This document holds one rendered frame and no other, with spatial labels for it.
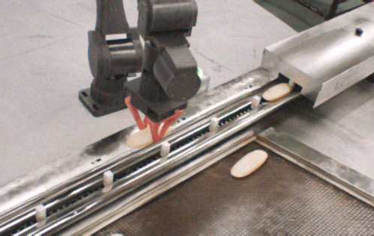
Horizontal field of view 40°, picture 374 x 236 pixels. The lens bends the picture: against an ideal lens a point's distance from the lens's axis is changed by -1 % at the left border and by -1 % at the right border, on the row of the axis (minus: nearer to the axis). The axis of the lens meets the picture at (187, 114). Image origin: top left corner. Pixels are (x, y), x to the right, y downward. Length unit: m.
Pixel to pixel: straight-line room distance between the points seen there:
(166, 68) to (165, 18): 0.07
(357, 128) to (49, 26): 0.84
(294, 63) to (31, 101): 0.61
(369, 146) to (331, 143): 0.09
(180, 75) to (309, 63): 0.58
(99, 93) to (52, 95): 0.12
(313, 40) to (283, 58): 0.14
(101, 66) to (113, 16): 0.10
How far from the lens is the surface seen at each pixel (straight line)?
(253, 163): 0.98
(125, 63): 1.08
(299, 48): 1.34
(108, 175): 0.96
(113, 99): 1.15
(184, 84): 0.78
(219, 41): 1.49
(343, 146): 1.24
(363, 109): 1.39
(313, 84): 1.25
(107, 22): 1.08
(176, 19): 0.80
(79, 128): 1.13
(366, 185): 1.00
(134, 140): 0.94
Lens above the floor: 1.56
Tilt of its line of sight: 38 degrees down
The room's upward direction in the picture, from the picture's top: 11 degrees clockwise
